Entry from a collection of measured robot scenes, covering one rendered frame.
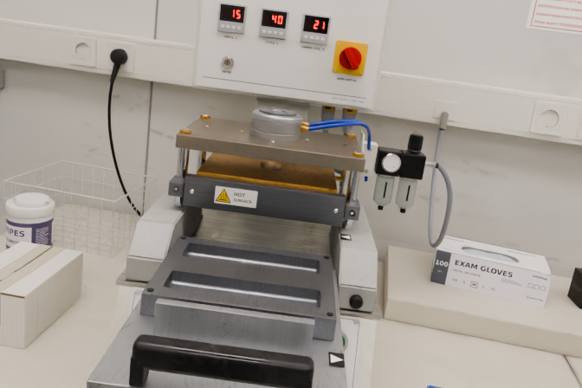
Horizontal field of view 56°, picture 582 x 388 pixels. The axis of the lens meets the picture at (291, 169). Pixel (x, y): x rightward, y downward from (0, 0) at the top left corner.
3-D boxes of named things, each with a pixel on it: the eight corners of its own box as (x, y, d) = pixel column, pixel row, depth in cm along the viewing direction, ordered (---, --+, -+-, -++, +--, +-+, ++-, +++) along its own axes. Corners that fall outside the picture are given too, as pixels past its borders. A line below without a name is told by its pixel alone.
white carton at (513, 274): (432, 261, 128) (438, 232, 127) (536, 285, 123) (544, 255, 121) (430, 281, 117) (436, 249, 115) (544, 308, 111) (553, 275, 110)
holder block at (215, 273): (177, 253, 72) (179, 235, 72) (328, 273, 72) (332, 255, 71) (139, 314, 56) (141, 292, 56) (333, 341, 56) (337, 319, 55)
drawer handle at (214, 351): (135, 371, 47) (138, 330, 46) (308, 396, 47) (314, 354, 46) (127, 386, 45) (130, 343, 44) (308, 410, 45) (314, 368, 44)
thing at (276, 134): (203, 158, 103) (210, 89, 100) (366, 180, 103) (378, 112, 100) (171, 195, 80) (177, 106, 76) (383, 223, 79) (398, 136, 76)
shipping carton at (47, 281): (22, 284, 103) (22, 239, 101) (86, 298, 101) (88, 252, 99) (-55, 334, 85) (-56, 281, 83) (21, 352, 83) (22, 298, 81)
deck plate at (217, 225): (190, 189, 116) (191, 184, 116) (354, 211, 116) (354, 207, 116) (115, 285, 72) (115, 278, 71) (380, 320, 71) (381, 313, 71)
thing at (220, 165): (214, 170, 96) (219, 116, 94) (339, 186, 96) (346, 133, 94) (193, 197, 80) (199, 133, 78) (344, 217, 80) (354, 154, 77)
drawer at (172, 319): (171, 273, 75) (176, 219, 73) (332, 294, 75) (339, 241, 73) (84, 420, 46) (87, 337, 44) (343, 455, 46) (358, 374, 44)
